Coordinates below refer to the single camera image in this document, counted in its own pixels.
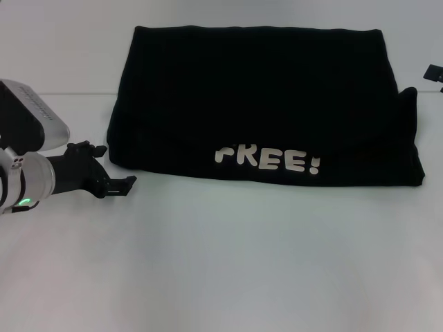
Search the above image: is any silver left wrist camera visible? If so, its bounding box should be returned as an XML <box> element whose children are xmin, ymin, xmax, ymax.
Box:
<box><xmin>0</xmin><ymin>79</ymin><xmax>70</xmax><ymax>153</ymax></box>

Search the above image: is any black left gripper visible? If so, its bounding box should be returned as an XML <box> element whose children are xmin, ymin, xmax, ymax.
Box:
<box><xmin>46</xmin><ymin>140</ymin><xmax>138</xmax><ymax>201</ymax></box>

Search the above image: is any black cable with silver plug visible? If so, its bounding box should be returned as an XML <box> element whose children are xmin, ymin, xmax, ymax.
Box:
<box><xmin>11</xmin><ymin>196</ymin><xmax>39</xmax><ymax>214</ymax></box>

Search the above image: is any black t-shirt with white print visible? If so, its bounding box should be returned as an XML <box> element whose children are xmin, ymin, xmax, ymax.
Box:
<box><xmin>105</xmin><ymin>26</ymin><xmax>426</xmax><ymax>187</ymax></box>

